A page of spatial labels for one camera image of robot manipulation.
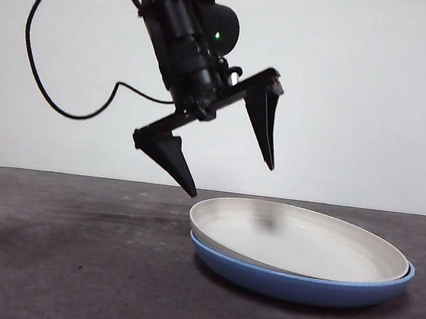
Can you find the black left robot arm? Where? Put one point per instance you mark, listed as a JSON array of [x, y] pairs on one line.
[[181, 29]]

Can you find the white plate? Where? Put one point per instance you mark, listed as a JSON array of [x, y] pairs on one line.
[[303, 243]]

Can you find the blue plate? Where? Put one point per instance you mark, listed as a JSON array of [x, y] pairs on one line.
[[298, 290]]

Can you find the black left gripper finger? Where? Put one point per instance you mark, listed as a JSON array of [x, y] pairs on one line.
[[167, 156], [264, 127]]

